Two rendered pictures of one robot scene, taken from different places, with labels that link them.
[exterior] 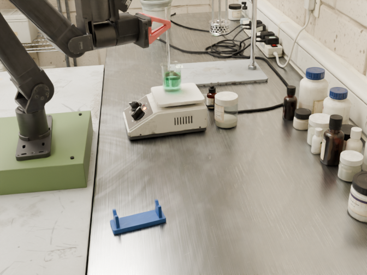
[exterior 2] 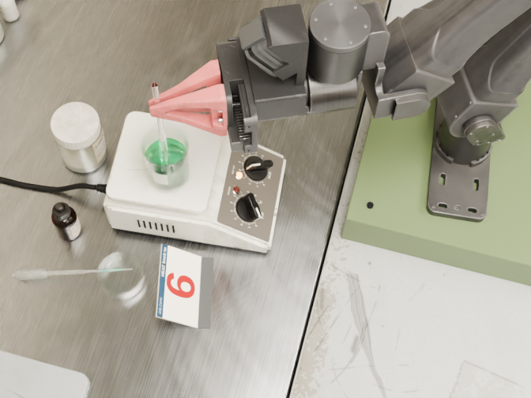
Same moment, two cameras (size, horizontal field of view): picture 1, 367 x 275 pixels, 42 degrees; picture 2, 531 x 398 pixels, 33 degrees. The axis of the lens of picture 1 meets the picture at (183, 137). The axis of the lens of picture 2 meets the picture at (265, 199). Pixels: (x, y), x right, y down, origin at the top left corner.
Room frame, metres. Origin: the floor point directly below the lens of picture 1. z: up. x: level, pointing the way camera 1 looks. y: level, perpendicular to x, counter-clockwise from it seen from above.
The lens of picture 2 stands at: (1.56, 0.28, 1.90)
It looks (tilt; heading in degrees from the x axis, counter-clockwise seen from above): 64 degrees down; 198
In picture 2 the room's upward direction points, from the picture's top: 4 degrees clockwise
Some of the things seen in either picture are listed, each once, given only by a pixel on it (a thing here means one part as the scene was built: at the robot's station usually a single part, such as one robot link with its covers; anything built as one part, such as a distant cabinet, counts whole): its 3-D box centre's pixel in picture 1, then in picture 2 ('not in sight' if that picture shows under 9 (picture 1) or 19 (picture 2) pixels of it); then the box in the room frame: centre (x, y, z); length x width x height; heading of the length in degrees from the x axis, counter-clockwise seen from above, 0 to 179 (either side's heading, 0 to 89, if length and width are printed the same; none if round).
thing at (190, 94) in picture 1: (177, 94); (166, 161); (1.12, 0.01, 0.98); 0.12 x 0.12 x 0.01; 11
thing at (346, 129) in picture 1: (347, 140); not in sight; (0.95, -0.37, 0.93); 0.05 x 0.05 x 0.06
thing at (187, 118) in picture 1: (167, 111); (189, 182); (1.11, 0.04, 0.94); 0.22 x 0.13 x 0.08; 101
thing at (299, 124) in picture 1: (302, 119); not in sight; (1.08, -0.30, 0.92); 0.04 x 0.04 x 0.04
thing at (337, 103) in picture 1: (336, 112); not in sight; (1.04, -0.37, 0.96); 0.06 x 0.06 x 0.11
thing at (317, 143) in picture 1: (317, 141); (5, 1); (0.95, -0.30, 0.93); 0.02 x 0.02 x 0.06
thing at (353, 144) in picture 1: (353, 147); not in sight; (0.89, -0.37, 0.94); 0.03 x 0.03 x 0.09
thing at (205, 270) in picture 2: not in sight; (185, 286); (1.23, 0.08, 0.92); 0.09 x 0.06 x 0.04; 20
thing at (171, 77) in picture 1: (172, 77); (166, 156); (1.13, 0.02, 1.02); 0.06 x 0.05 x 0.08; 34
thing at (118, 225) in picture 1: (137, 215); not in sight; (0.71, 0.09, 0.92); 0.10 x 0.03 x 0.04; 109
